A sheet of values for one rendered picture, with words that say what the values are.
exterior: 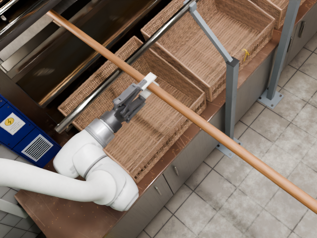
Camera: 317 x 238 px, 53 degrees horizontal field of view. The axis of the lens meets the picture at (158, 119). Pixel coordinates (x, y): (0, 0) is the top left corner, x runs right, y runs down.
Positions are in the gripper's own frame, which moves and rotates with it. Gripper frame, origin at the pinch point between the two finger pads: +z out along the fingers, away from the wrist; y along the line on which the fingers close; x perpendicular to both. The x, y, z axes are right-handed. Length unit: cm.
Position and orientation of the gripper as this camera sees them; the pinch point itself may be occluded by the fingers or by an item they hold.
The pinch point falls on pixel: (148, 85)
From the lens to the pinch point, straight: 112.3
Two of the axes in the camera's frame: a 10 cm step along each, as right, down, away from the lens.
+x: 7.1, 5.5, -4.3
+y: 1.7, 4.6, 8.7
